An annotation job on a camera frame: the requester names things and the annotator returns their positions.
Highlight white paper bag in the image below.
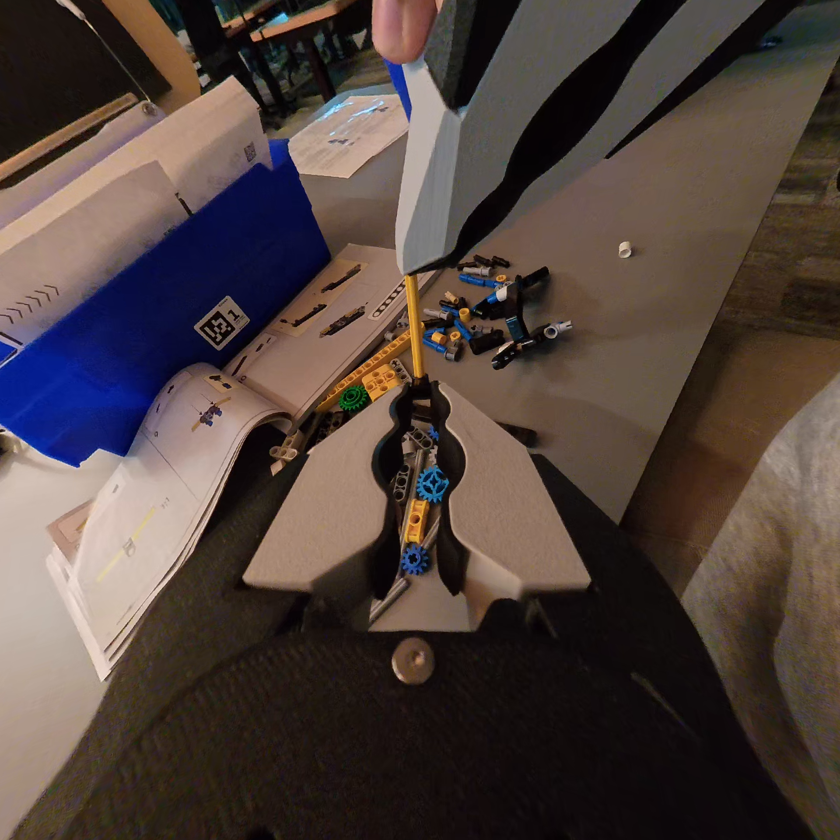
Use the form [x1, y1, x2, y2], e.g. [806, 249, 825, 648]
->
[85, 75, 273, 217]

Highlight blue plastic bin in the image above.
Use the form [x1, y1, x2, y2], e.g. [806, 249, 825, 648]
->
[0, 138, 332, 468]

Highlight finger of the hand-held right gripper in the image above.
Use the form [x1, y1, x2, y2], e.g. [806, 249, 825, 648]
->
[486, 0, 805, 240]
[395, 0, 657, 275]

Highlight pile of lego pieces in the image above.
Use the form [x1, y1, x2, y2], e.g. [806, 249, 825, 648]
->
[269, 252, 539, 614]

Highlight black white marker sticker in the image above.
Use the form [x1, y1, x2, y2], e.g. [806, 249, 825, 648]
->
[194, 295, 250, 352]

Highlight person's right hand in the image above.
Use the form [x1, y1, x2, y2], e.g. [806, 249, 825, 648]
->
[371, 0, 439, 64]

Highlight person's beige pants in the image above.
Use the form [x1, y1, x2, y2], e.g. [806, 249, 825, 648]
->
[620, 315, 840, 595]

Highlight person's grey sweatshirt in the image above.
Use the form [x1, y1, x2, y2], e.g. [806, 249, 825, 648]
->
[682, 377, 840, 840]

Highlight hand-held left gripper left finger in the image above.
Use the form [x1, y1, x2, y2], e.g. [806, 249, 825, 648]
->
[243, 384, 416, 631]

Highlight flat lego instruction booklet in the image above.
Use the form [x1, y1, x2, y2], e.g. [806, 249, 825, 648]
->
[226, 243, 447, 421]

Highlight open lego instruction booklet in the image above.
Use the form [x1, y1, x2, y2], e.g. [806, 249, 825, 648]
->
[46, 361, 296, 681]

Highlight long yellow lego axle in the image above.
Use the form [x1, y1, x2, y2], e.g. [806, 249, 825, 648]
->
[405, 272, 427, 383]

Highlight white cardboard box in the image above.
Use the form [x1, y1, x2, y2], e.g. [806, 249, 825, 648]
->
[0, 161, 191, 342]

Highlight wooden table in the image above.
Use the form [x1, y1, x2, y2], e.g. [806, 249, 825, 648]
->
[220, 0, 375, 119]

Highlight yellow lego frame block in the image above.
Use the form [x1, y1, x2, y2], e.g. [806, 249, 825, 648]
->
[357, 361, 411, 403]

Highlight thin white cable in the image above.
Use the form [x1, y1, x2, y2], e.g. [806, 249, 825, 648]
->
[56, 0, 158, 116]

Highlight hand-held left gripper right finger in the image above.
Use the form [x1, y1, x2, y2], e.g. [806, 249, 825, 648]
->
[427, 381, 592, 631]

